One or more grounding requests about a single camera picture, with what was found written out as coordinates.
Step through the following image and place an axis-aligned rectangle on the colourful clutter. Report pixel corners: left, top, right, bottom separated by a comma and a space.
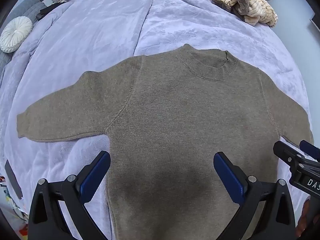
0, 175, 28, 230

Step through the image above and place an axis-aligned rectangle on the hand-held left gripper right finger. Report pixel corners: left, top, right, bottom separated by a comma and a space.
213, 151, 297, 240

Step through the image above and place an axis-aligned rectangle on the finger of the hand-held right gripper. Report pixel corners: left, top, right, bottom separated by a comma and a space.
273, 140, 305, 167
299, 140, 320, 162

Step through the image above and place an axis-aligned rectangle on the lavender fleece blanket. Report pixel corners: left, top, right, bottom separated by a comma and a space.
0, 0, 313, 240

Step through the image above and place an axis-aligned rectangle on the olive brown knit sweater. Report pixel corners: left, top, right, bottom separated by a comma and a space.
16, 43, 315, 240

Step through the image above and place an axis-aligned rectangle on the black flat object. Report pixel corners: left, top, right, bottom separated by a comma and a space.
36, 2, 67, 20

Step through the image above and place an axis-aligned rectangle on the round white pleated cushion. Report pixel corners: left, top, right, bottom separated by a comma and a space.
0, 16, 33, 53

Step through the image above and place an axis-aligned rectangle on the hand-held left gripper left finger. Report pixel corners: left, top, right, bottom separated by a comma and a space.
28, 150, 112, 240

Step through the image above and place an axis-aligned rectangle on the black flat strip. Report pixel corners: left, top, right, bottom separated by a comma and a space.
4, 159, 23, 200

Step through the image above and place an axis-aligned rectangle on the person's right hand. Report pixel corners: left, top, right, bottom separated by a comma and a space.
295, 197, 313, 239

